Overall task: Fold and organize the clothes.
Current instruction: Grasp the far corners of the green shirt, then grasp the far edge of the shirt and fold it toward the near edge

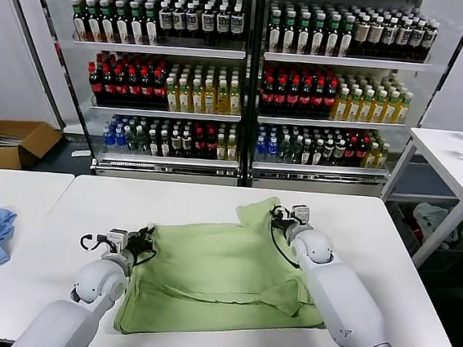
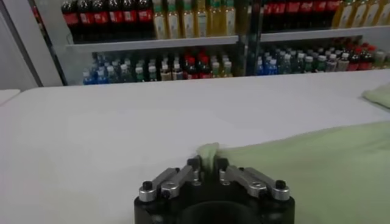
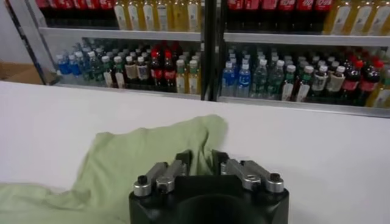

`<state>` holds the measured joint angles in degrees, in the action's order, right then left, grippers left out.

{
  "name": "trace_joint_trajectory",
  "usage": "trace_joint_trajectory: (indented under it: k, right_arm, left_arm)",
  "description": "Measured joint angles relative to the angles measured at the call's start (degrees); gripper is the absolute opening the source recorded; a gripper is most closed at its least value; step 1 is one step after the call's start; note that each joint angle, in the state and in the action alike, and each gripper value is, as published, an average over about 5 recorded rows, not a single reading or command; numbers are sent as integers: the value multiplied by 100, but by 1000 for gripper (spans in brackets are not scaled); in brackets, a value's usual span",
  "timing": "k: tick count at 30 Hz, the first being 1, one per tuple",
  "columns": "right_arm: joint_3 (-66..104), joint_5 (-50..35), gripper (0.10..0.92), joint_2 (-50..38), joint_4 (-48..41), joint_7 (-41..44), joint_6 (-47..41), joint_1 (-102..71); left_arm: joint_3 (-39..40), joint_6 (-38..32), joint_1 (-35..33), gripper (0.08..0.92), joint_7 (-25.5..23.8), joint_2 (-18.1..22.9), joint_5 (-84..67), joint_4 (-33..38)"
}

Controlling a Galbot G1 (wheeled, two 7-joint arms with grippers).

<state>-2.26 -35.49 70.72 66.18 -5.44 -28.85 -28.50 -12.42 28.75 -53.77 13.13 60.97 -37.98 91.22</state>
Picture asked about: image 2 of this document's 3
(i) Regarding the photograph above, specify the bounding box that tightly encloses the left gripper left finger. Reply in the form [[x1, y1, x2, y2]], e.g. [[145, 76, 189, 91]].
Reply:
[[138, 155, 204, 203]]

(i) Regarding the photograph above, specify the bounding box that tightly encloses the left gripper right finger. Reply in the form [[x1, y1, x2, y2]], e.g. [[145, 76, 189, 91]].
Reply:
[[214, 157, 291, 202]]

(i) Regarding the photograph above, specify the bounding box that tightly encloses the light green t-shirt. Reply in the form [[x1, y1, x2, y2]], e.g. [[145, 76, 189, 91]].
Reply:
[[196, 83, 390, 224]]

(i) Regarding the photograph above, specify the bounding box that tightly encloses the white cap dark drink bottle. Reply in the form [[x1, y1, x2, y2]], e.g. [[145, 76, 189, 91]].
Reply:
[[134, 66, 146, 82], [315, 54, 327, 73], [337, 52, 350, 72], [303, 56, 314, 73], [160, 63, 171, 82], [326, 54, 338, 72], [172, 62, 183, 80], [147, 65, 158, 82]]

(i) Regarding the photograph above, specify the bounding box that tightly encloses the white cooler shelf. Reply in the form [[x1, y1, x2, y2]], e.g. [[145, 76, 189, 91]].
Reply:
[[65, 35, 240, 54], [260, 26, 390, 43]]

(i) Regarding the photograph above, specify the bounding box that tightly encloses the white beverage display cooler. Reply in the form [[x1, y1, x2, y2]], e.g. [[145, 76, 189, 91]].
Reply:
[[30, 0, 249, 86], [248, 0, 390, 77]]

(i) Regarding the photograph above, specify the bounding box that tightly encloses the glass cooler door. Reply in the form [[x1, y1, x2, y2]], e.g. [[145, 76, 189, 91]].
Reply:
[[27, 0, 69, 88]]

